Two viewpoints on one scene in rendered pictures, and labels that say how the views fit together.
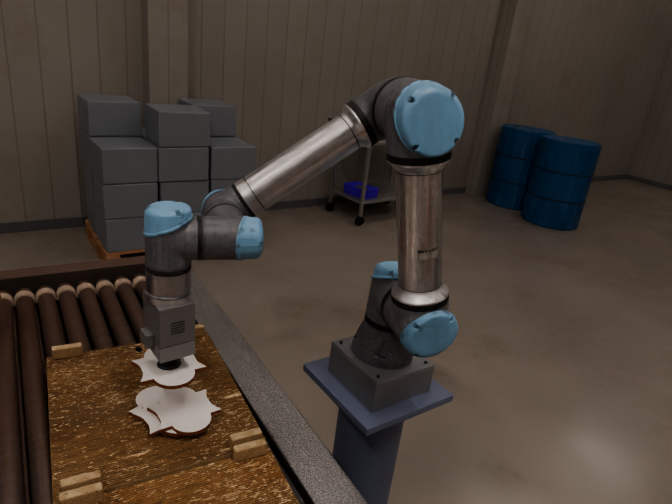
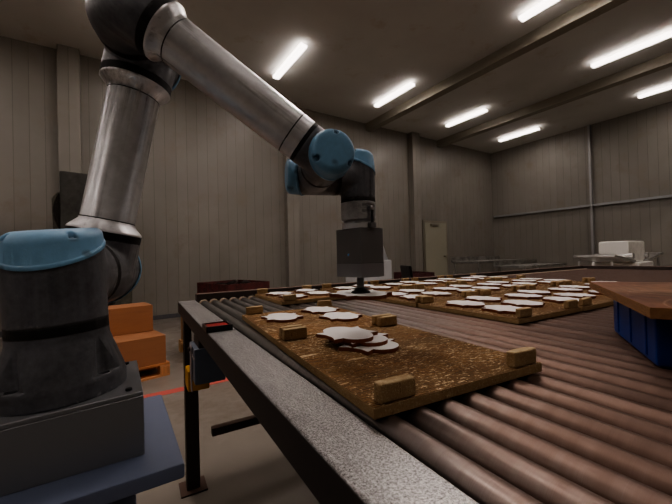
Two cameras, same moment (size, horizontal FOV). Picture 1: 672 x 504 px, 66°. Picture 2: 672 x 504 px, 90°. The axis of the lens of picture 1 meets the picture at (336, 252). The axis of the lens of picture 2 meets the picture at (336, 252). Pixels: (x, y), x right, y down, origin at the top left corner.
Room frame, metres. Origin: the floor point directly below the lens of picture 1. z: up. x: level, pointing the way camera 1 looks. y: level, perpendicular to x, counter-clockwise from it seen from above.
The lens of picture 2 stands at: (1.53, 0.28, 1.13)
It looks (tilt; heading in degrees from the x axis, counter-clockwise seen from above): 1 degrees up; 184
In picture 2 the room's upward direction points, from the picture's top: 1 degrees counter-clockwise
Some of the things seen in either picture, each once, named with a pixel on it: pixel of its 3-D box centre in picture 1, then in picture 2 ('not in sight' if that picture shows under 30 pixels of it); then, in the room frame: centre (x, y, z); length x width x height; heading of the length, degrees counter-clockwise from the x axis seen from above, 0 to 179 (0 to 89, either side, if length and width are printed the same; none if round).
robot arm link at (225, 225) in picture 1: (228, 234); (313, 175); (0.84, 0.19, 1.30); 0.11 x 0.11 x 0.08; 19
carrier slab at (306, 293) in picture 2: not in sight; (299, 293); (-0.21, -0.03, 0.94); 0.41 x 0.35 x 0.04; 34
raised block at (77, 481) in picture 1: (81, 483); (387, 320); (0.59, 0.35, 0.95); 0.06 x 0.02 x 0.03; 121
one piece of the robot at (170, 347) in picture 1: (162, 320); (364, 249); (0.79, 0.29, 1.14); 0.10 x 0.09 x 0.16; 130
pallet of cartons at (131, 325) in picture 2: not in sight; (96, 345); (-1.54, -2.24, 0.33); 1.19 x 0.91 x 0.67; 128
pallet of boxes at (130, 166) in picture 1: (169, 177); not in sight; (3.81, 1.34, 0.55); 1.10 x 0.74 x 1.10; 127
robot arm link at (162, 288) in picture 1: (167, 279); (359, 213); (0.79, 0.28, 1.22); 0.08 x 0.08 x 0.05
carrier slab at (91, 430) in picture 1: (148, 400); (389, 353); (0.83, 0.34, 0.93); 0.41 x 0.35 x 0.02; 31
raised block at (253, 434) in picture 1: (245, 439); (294, 333); (0.73, 0.12, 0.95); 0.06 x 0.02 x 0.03; 121
